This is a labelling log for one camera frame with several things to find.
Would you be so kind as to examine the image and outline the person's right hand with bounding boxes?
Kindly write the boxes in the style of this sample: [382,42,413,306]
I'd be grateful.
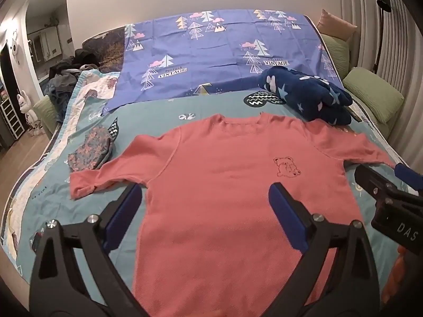
[387,244,423,308]

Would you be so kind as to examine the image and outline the navy star-print fleece garment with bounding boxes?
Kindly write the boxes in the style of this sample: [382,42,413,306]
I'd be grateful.
[257,66,353,126]

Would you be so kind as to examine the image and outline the white cat figurine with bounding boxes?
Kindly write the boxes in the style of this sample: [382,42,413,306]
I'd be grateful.
[16,93,44,137]

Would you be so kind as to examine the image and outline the black floor lamp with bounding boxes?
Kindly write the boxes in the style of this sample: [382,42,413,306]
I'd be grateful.
[373,0,393,73]

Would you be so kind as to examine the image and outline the white slatted rack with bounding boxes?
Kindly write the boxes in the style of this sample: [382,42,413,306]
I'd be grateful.
[1,98,25,141]

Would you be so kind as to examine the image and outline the white bear wall ornament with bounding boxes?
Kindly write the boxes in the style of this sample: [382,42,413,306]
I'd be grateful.
[7,33,21,63]

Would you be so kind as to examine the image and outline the teal printed bed sheet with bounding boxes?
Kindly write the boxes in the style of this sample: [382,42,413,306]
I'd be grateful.
[7,86,423,317]

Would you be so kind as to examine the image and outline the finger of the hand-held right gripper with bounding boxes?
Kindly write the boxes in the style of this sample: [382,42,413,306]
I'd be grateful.
[393,163,423,193]
[354,164,399,203]

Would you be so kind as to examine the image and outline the peach pillow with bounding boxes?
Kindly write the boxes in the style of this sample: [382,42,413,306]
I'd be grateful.
[316,9,358,43]

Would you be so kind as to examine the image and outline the purple tree-print sheet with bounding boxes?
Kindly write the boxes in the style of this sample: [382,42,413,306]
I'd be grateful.
[102,8,338,117]

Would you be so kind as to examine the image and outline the folded floral cloth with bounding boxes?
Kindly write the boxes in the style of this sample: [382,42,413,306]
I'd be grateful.
[68,126,114,173]

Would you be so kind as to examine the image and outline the green pillow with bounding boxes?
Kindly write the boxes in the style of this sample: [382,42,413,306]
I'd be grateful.
[342,67,405,124]
[33,96,61,133]
[321,34,351,79]

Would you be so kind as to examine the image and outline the pile of dark clothes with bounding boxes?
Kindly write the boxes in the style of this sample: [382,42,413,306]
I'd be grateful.
[42,49,101,123]

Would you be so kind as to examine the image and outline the dark forest-print blanket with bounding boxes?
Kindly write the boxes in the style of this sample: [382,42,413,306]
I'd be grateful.
[81,28,127,73]

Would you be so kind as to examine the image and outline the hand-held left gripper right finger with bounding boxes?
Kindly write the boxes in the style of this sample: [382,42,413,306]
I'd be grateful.
[268,181,391,317]

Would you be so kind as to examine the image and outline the pink long-sleeve sweater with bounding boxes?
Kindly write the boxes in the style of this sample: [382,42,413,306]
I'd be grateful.
[69,112,397,317]

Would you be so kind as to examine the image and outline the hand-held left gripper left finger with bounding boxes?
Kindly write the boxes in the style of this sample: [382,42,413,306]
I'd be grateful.
[29,182,156,317]

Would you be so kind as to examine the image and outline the patchwork quilt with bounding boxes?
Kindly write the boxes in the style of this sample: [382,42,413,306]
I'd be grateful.
[0,70,121,274]

